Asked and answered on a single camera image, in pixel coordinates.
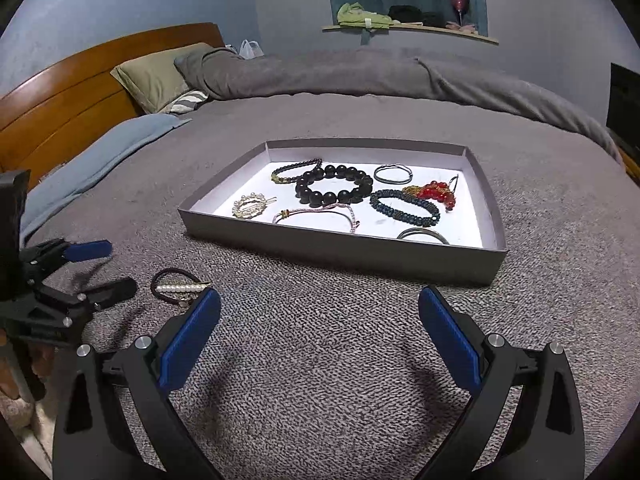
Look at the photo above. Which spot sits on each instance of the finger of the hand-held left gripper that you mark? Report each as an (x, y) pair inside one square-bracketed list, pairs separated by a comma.
[(90, 251), (115, 291)]

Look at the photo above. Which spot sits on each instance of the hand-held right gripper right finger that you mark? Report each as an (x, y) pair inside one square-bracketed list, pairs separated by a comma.
[(450, 345)]

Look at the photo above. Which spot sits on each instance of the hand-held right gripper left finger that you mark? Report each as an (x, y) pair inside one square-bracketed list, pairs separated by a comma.
[(190, 342)]

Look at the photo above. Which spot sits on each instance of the pearl bar hair clip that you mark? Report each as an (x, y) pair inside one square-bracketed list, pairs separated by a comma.
[(182, 288)]

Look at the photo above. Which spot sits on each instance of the silver bangle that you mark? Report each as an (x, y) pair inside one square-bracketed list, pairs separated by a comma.
[(425, 230)]

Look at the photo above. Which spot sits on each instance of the grey cardboard box tray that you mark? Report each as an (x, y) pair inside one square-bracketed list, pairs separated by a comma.
[(350, 255)]

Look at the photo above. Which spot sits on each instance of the round pearl hair clip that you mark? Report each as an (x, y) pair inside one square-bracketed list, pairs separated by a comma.
[(239, 207)]

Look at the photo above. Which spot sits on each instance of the red bead gold jewelry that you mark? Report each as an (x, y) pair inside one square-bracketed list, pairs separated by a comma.
[(435, 192)]

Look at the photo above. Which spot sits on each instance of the person's left hand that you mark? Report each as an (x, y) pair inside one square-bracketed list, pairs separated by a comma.
[(42, 360)]

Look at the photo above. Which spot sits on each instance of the light blue blanket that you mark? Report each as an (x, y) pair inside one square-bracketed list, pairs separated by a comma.
[(100, 155)]

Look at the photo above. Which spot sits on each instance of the grey textured bedspread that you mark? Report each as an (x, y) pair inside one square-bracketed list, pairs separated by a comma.
[(325, 360)]

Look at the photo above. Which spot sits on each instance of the wooden headboard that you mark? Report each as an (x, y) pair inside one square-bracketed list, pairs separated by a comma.
[(75, 95)]

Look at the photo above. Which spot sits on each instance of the white fuzzy cloth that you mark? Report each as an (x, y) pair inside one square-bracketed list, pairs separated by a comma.
[(35, 425)]

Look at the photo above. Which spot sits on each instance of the grey white striped pillow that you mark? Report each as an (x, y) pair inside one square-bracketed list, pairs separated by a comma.
[(187, 101)]

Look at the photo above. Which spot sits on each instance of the olive green pillow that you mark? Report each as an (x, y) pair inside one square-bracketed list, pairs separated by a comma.
[(150, 77)]

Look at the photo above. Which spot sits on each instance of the white plastic bag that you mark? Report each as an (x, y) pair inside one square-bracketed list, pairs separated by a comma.
[(248, 50)]

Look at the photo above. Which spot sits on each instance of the wooden television stand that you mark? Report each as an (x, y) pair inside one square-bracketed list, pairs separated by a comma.
[(632, 160)]

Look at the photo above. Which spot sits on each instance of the grey duvet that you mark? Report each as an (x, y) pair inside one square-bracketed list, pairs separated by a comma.
[(350, 72)]

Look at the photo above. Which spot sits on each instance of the black television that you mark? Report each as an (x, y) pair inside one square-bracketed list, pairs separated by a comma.
[(625, 105)]

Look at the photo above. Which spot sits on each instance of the pink cloth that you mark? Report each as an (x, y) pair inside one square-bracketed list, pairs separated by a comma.
[(470, 30)]

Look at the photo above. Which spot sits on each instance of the black cloth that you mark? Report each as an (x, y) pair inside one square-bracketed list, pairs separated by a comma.
[(407, 12)]

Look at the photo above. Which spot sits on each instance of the green cloth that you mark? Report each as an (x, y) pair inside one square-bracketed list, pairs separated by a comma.
[(360, 15)]

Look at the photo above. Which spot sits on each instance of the wooden wall shelf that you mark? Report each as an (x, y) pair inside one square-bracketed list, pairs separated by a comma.
[(425, 30)]

